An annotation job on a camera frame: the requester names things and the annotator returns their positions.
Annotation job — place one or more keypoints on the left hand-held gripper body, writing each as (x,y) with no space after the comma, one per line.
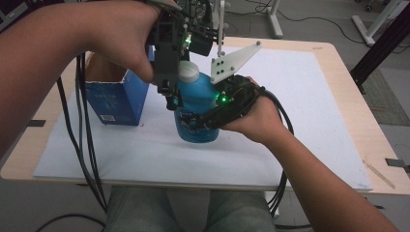
(166,51)

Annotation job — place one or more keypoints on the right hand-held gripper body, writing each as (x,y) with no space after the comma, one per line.
(235,100)

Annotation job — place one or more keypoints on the blue cardboard box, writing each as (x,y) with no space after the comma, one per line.
(112,103)

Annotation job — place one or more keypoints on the person's right hand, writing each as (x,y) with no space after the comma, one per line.
(261,122)

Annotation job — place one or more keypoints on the person's left hand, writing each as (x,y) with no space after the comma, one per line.
(125,35)

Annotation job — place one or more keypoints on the white foam board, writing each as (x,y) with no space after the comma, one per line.
(225,161)

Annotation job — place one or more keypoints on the white metal stand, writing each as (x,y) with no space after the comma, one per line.
(370,27)
(274,19)

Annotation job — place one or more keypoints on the black tape piece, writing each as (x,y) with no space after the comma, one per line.
(36,123)

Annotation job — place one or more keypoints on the black metal beam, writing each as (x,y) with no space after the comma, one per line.
(380,48)

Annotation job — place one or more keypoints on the green floor mat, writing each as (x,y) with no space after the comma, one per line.
(390,103)

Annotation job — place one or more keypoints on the grey tape piece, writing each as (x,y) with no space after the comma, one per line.
(398,162)

